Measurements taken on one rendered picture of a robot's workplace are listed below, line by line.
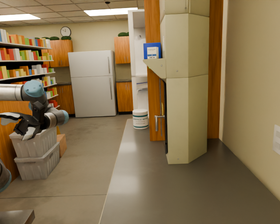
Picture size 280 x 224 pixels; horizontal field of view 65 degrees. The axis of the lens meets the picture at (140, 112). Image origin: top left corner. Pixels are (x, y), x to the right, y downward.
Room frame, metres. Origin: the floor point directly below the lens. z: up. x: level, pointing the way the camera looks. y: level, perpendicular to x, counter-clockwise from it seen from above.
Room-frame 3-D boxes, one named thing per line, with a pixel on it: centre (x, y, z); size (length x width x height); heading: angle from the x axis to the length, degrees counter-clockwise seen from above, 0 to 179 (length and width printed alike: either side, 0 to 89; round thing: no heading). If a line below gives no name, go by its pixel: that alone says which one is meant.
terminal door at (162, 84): (1.28, -0.14, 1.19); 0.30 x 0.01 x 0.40; 178
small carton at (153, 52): (1.23, -0.09, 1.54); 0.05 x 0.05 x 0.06; 72
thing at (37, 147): (2.98, 1.48, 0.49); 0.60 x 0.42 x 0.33; 178
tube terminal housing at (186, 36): (1.27, -0.27, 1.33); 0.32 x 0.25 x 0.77; 178
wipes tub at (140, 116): (1.83, 0.00, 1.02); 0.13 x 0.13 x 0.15
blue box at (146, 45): (1.37, -0.09, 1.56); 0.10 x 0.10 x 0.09; 88
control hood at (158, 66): (1.28, -0.09, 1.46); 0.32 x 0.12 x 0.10; 178
